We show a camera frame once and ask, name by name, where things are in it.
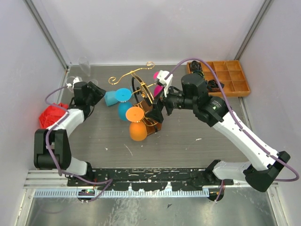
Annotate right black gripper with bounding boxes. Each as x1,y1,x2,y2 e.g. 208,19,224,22
145,81,197,123

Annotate light blue wine glass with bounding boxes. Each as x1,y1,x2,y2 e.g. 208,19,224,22
104,90,119,106

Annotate orange wine glass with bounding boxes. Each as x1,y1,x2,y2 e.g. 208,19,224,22
126,106,147,141

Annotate pink wine glass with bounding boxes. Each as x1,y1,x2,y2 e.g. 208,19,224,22
153,71,164,97

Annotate clear wine glass front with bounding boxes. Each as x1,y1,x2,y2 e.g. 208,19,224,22
78,56,91,77

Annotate red cloth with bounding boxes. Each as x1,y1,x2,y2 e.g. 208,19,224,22
39,105,66,129

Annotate wooden compartment tray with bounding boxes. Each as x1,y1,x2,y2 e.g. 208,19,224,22
186,60,251,97

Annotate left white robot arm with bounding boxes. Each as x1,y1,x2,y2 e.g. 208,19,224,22
33,78,106,186

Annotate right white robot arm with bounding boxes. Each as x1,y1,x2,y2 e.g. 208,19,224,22
146,70,290,192

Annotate gold wine glass rack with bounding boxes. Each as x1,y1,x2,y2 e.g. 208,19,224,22
108,61,162,136

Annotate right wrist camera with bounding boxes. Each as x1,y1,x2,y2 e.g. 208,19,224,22
155,70,173,97

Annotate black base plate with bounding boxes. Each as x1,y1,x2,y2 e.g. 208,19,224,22
67,167,235,192

